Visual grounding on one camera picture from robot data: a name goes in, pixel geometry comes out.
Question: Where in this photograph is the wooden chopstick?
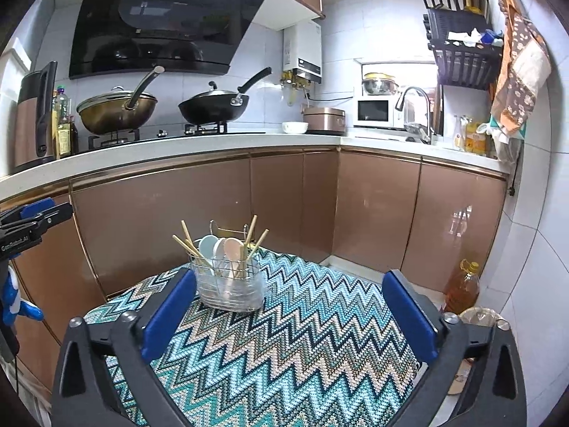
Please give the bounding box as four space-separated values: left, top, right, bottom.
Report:
236 214 257 279

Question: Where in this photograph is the chrome kitchen faucet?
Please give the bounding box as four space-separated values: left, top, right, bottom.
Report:
395 86 434 144

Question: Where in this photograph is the cooking oil bottle on floor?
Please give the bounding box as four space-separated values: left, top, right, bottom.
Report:
443 259 480 315

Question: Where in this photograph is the olive oil bottle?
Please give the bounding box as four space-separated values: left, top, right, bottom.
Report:
56 113 72 158

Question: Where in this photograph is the brown thermos kettle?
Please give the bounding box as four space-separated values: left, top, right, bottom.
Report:
12 61 58 174

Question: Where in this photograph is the gas stove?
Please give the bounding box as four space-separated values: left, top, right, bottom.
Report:
79 122 267 152

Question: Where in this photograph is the bronze wok with lid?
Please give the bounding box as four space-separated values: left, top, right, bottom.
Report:
76 65 165 136

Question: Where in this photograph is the white ceramic spoon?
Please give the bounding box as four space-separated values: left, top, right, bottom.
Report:
199 234 219 273
212 237 228 276

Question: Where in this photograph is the zigzag patterned table cloth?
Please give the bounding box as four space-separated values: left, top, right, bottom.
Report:
83 248 422 427

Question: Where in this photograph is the pink ceramic spoon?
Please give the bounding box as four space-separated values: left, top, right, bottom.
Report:
224 238 244 278

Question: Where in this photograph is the black wok with lid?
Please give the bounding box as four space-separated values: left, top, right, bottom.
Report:
179 67 272 126

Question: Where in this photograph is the yellow bottle on counter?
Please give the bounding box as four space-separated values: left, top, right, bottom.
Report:
464 121 486 156

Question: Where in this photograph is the black range hood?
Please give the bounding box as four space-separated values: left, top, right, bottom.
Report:
69 0 264 78

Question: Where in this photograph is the white bowl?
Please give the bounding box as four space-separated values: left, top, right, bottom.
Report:
282 121 309 135

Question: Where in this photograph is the white microwave oven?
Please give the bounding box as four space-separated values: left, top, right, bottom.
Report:
354 95 404 130

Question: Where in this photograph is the brown rice cooker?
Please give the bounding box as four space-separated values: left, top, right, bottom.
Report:
303 107 347 136

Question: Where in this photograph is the white water heater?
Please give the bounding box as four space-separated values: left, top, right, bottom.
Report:
283 20 322 84

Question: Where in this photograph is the brown patterned hanging towel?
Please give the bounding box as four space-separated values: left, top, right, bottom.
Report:
491 0 552 138

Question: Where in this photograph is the wire utensil holder clear base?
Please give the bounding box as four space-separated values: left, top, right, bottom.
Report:
189 220 266 313

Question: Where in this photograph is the black wall dish rack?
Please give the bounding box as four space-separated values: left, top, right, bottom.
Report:
422 0 502 90

